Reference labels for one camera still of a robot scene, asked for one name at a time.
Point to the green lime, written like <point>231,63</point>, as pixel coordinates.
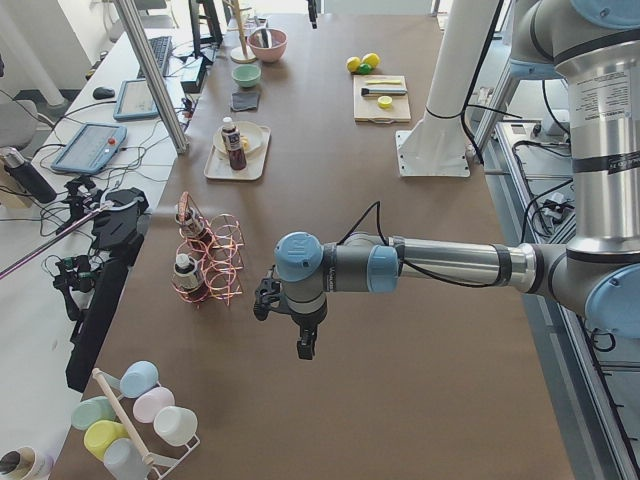
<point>364,69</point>

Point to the pink cup on rack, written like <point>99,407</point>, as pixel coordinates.
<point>148,405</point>

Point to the black computer mouse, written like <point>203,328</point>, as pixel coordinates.
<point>101,93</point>

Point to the yellow cup on rack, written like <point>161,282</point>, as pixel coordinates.
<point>101,434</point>

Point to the black keyboard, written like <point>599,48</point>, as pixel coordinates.
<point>161,48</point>

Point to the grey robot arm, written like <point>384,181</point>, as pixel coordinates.
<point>594,46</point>

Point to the half lemon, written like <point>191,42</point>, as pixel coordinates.
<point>385,102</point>

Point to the tape roll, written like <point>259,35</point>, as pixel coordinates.
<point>25,463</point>

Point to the blue cup on rack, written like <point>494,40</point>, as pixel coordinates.
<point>140,377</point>

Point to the white cup on rack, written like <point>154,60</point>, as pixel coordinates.
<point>175,425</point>

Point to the pink bowl with ice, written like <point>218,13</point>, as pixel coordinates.
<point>273,54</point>

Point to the copper wire bottle rack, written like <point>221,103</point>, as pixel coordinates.
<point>218,254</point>

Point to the green cup on rack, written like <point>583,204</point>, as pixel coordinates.
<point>91,410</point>

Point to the tea bottle front rack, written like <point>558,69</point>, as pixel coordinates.
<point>188,278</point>

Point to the black water flask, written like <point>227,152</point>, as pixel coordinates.
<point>21,170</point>

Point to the black power box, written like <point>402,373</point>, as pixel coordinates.
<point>193,74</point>

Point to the teach pendant left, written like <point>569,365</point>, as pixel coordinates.
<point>91,148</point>

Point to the wooden cutting board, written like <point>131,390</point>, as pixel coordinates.
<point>366,108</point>

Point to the white round plate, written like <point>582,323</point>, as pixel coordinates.
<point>249,129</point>

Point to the yellow plastic knife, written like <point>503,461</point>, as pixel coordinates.
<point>383,81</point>

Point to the grey folded cloth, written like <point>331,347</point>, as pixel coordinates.
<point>244,101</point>

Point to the green bowl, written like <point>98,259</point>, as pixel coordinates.
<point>247,75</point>

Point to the tea bottle rack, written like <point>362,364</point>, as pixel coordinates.
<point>233,144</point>
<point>190,223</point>
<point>188,278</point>

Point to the steel muddler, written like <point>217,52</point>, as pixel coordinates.
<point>370,91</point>

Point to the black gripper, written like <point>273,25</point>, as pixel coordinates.
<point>306,321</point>
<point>312,13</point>

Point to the grey cup on rack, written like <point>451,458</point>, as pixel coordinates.
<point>124,462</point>

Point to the whole lemon far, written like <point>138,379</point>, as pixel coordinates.
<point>371,59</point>

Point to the cream serving tray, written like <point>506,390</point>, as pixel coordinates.
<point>218,167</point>

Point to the aluminium camera post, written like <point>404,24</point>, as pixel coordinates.
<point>133,27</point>

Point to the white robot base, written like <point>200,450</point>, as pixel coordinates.
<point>436,146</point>

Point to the whole lemon near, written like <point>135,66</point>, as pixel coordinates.
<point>353,63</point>

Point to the white wire cup rack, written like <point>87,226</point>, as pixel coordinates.
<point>162,458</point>

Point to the teach pendant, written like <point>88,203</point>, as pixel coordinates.
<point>91,148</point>
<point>135,101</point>

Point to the whole lemon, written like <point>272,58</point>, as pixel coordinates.
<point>353,63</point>
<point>371,59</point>

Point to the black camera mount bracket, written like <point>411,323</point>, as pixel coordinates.
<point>115,231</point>

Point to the teach pendant right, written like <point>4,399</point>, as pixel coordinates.
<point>135,101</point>

